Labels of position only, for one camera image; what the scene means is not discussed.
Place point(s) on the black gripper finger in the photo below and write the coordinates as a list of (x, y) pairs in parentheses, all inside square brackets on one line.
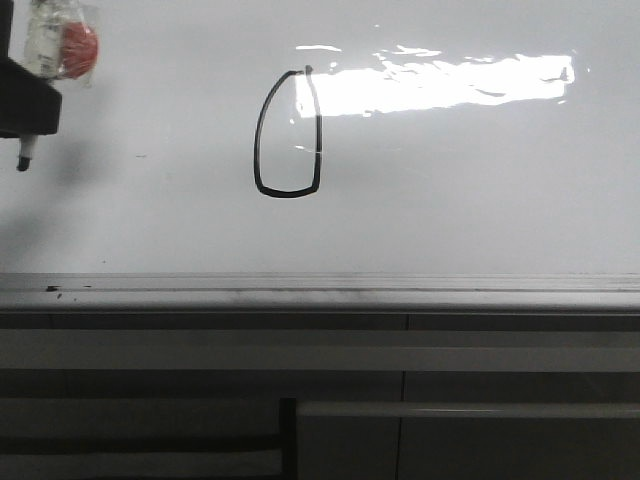
[(29, 105)]

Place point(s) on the red magnet taped to marker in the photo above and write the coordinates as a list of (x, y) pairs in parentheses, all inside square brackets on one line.
[(79, 43)]

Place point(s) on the white whiteboard marker pen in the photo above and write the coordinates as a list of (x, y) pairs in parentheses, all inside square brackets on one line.
[(45, 53)]

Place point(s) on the white whiteboard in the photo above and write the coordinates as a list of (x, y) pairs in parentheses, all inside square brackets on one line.
[(428, 137)]

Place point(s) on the aluminium whiteboard tray rail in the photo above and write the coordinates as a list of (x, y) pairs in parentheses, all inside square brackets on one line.
[(389, 293)]

